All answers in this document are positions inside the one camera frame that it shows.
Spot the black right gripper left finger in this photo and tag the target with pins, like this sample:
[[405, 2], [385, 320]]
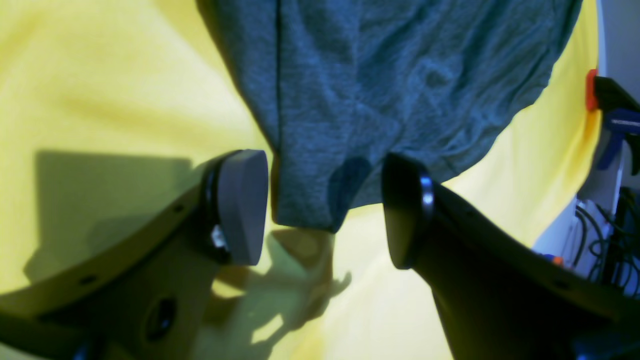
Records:
[[144, 298]]

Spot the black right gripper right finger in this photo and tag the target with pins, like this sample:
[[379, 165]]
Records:
[[496, 298]]

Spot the dark grey long-sleeve T-shirt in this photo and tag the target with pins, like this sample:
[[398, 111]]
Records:
[[336, 85]]

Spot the yellow table cloth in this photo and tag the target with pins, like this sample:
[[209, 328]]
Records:
[[108, 107]]

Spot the blue orange clamp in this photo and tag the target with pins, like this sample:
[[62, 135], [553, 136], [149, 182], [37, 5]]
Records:
[[620, 116]]

